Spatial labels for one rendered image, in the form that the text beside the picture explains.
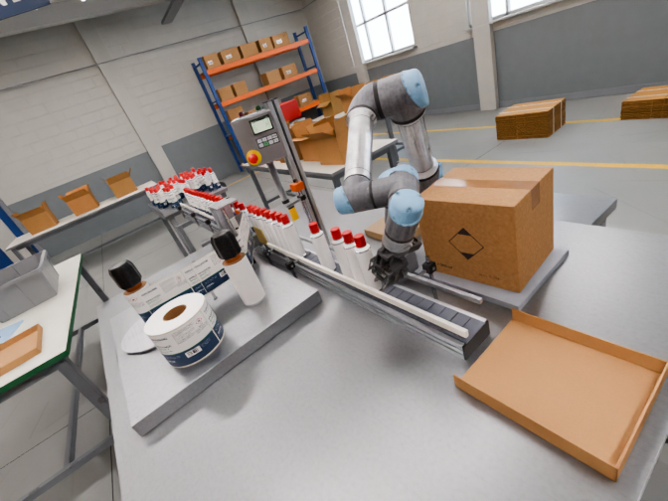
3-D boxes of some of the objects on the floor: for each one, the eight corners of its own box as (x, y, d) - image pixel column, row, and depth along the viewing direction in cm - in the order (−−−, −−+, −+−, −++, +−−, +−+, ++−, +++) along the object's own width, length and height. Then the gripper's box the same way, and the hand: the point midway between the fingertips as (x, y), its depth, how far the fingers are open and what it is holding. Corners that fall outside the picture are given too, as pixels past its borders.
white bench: (51, 363, 318) (-15, 298, 281) (131, 317, 347) (81, 252, 310) (9, 556, 166) (-146, 470, 130) (158, 445, 196) (66, 350, 159)
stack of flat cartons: (496, 140, 459) (494, 116, 444) (514, 126, 483) (513, 103, 468) (548, 137, 410) (548, 110, 395) (566, 122, 434) (566, 96, 419)
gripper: (370, 243, 86) (362, 286, 103) (396, 264, 82) (383, 306, 99) (392, 226, 90) (381, 271, 106) (418, 247, 86) (403, 290, 102)
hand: (389, 280), depth 103 cm, fingers closed
